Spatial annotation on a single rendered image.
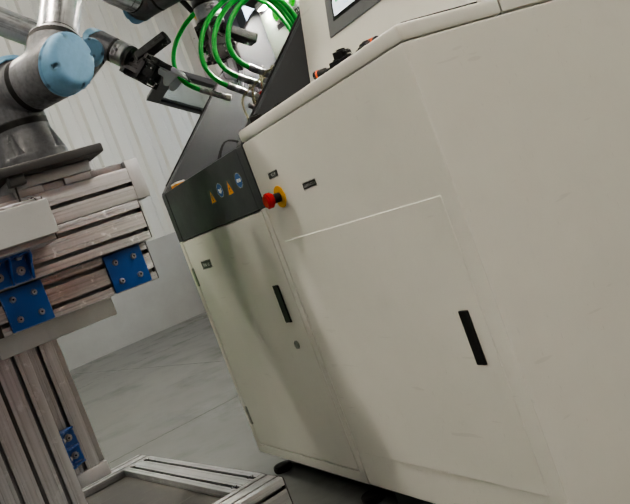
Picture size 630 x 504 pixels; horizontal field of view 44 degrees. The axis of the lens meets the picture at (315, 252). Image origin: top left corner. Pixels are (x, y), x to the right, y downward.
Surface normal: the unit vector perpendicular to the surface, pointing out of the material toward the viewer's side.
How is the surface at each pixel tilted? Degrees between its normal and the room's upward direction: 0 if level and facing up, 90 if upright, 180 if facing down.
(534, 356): 90
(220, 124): 90
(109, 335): 90
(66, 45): 96
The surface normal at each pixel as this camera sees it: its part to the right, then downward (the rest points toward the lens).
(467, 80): 0.44, -0.11
